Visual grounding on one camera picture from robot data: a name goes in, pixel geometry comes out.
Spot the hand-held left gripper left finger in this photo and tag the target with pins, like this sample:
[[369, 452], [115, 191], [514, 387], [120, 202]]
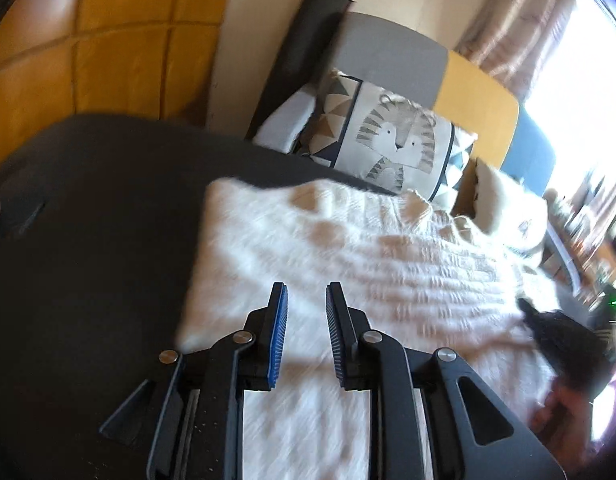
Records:
[[279, 340]]

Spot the cream knitted sweater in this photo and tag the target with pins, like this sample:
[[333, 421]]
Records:
[[363, 260]]

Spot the person's right hand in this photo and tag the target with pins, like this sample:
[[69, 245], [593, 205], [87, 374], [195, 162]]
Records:
[[563, 420]]

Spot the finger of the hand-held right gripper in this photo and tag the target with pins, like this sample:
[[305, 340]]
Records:
[[540, 327]]

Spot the white deer print pillow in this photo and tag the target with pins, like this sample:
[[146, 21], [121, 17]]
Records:
[[513, 210]]

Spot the rolled black mat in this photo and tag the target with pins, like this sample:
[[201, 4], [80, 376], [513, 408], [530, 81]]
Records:
[[313, 35]]

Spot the bright window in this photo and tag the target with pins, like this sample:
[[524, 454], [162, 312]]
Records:
[[588, 100]]

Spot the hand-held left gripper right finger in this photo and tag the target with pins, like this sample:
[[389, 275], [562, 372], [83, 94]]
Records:
[[335, 340]]

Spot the beige patterned curtain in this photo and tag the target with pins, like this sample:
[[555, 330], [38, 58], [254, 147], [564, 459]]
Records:
[[518, 20]]

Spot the grey yellow blue sofa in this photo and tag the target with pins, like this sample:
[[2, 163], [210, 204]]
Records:
[[478, 95]]

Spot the wooden wardrobe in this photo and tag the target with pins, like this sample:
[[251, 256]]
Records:
[[113, 35]]

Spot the tiger print pillow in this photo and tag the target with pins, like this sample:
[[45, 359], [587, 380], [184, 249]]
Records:
[[393, 135]]

